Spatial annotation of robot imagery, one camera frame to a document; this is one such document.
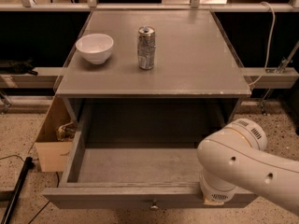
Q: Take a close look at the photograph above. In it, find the grey drawer cabinet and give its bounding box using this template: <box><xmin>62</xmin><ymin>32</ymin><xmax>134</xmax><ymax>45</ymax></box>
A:
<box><xmin>53</xmin><ymin>8</ymin><xmax>252</xmax><ymax>147</ymax></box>

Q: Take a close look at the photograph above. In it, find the silver soda can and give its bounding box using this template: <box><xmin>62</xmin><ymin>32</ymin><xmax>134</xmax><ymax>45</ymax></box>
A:
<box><xmin>137</xmin><ymin>26</ymin><xmax>155</xmax><ymax>70</ymax></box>

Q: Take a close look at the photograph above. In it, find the white ceramic bowl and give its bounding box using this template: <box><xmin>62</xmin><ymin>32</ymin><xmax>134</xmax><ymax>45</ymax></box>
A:
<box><xmin>76</xmin><ymin>34</ymin><xmax>114</xmax><ymax>64</ymax></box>

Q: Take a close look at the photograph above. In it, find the white hanging cable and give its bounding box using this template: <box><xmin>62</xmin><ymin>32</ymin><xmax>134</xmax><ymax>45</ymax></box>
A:
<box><xmin>248</xmin><ymin>0</ymin><xmax>277</xmax><ymax>87</ymax></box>

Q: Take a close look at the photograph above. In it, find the wooden side box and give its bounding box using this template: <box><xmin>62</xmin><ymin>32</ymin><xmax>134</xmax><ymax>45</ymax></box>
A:
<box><xmin>35</xmin><ymin>97</ymin><xmax>77</xmax><ymax>172</ymax></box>

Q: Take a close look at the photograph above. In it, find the black floor bar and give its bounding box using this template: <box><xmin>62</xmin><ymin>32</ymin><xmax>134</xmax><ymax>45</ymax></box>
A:
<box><xmin>0</xmin><ymin>157</ymin><xmax>34</xmax><ymax>224</ymax></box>

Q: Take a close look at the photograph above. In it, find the grey top drawer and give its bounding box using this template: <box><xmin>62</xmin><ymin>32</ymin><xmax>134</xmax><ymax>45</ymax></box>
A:
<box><xmin>42</xmin><ymin>100</ymin><xmax>259</xmax><ymax>211</ymax></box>

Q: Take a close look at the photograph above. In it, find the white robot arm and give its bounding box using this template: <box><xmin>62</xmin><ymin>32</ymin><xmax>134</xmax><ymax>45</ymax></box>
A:
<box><xmin>197</xmin><ymin>119</ymin><xmax>299</xmax><ymax>215</ymax></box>

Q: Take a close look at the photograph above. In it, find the crumpled paper bag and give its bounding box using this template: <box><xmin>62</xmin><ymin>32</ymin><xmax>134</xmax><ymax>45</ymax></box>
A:
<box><xmin>56</xmin><ymin>122</ymin><xmax>77</xmax><ymax>142</ymax></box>

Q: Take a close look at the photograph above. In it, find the black floor cable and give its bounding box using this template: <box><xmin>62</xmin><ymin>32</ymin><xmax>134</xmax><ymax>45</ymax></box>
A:
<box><xmin>0</xmin><ymin>154</ymin><xmax>60</xmax><ymax>224</ymax></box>

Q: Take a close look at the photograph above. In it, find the metal clamp bracket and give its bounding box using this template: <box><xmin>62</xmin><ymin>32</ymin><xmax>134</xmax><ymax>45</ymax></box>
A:
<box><xmin>265</xmin><ymin>40</ymin><xmax>299</xmax><ymax>74</ymax></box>

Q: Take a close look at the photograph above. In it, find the black cloth on ledge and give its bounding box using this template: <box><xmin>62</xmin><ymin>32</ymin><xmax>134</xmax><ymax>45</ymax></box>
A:
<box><xmin>0</xmin><ymin>60</ymin><xmax>38</xmax><ymax>76</ymax></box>

